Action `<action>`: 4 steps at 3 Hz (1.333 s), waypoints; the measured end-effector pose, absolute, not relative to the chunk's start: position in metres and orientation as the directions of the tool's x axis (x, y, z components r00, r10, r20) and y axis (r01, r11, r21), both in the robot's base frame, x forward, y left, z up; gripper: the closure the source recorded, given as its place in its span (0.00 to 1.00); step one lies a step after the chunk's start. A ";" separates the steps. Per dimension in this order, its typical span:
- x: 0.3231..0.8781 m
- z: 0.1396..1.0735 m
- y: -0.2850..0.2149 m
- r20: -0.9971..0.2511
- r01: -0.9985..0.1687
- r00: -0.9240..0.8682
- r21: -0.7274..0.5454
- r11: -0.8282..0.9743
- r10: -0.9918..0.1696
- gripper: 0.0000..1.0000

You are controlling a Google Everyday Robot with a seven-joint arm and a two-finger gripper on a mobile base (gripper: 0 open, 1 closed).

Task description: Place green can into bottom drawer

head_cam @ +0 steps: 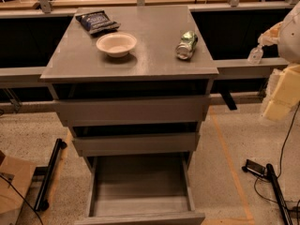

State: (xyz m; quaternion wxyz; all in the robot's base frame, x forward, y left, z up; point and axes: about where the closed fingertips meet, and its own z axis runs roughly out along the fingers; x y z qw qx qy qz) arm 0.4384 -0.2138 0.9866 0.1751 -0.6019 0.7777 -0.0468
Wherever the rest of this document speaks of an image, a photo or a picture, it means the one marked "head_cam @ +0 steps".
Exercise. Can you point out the white paper bowl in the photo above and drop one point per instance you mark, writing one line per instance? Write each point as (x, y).
(116, 44)

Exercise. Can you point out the grey top drawer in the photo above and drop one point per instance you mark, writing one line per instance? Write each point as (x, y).
(129, 111)

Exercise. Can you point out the blue chip bag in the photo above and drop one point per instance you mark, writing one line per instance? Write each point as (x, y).
(95, 22)

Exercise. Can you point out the green soda can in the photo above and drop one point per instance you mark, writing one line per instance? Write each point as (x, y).
(187, 45)

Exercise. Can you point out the grey bottom drawer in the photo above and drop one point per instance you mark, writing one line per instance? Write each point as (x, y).
(151, 189)

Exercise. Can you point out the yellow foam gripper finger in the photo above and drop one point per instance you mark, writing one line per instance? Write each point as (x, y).
(270, 36)
(282, 93)

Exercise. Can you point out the clear sanitizer bottle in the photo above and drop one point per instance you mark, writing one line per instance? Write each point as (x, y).
(255, 55)

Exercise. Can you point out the grey middle drawer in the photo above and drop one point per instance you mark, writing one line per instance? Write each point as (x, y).
(136, 144)

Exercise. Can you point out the black bar on floor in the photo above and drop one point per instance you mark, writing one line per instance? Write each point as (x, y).
(46, 173)

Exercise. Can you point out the black stand base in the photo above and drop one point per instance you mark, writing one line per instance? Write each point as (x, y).
(268, 174)

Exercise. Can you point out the grey drawer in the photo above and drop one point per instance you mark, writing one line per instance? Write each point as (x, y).
(136, 144)
(129, 111)
(151, 189)

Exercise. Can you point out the brown cardboard box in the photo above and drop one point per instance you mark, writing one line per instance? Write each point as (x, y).
(15, 180)

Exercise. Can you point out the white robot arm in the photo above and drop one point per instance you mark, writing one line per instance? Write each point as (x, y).
(286, 35)

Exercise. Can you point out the grey drawer cabinet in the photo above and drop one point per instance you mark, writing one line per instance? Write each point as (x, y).
(79, 70)

